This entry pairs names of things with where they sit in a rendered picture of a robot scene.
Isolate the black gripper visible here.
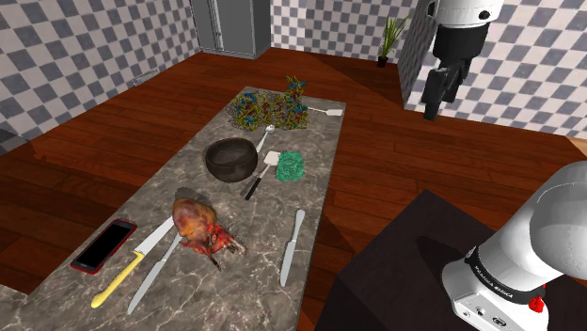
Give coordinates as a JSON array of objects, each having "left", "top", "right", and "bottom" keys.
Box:
[{"left": 420, "top": 22, "right": 490, "bottom": 121}]

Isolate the potted green plant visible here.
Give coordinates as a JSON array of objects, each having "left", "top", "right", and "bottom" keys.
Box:
[{"left": 376, "top": 13, "right": 412, "bottom": 69}]

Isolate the small white spatula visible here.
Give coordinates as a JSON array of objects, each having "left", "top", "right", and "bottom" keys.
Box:
[{"left": 306, "top": 105, "right": 344, "bottom": 118}]

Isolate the green crumpled scrubber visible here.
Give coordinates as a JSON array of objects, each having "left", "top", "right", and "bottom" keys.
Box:
[{"left": 274, "top": 150, "right": 307, "bottom": 182}]

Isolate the silver spoon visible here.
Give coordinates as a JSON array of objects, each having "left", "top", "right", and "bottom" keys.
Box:
[{"left": 254, "top": 123, "right": 277, "bottom": 154}]

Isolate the dark robot stand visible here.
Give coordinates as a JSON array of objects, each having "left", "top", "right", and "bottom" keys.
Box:
[{"left": 315, "top": 188, "right": 587, "bottom": 331}]

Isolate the grey refrigerator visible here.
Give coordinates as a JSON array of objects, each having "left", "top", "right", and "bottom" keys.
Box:
[{"left": 189, "top": 0, "right": 273, "bottom": 61}]

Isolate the silver table knife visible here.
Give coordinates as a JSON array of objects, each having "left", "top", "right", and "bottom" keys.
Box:
[
  {"left": 278, "top": 209, "right": 306, "bottom": 289},
  {"left": 126, "top": 232, "right": 183, "bottom": 316}
]

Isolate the dark brown bowl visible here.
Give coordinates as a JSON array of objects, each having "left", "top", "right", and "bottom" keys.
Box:
[{"left": 203, "top": 137, "right": 259, "bottom": 184}]

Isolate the brown and red roast bird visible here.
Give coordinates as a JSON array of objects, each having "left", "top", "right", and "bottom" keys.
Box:
[{"left": 171, "top": 197, "right": 247, "bottom": 272}]

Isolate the red phone with black screen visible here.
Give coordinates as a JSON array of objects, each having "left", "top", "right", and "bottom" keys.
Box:
[{"left": 70, "top": 218, "right": 138, "bottom": 276}]

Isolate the colourful wire tangle figure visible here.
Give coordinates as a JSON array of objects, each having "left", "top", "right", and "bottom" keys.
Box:
[{"left": 227, "top": 75, "right": 310, "bottom": 133}]

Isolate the white spatula with black handle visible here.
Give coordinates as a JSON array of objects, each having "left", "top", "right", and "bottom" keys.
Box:
[{"left": 240, "top": 150, "right": 282, "bottom": 201}]

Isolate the yellow-handled kitchen knife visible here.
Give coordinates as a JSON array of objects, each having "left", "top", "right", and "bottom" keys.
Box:
[{"left": 90, "top": 216, "right": 176, "bottom": 309}]

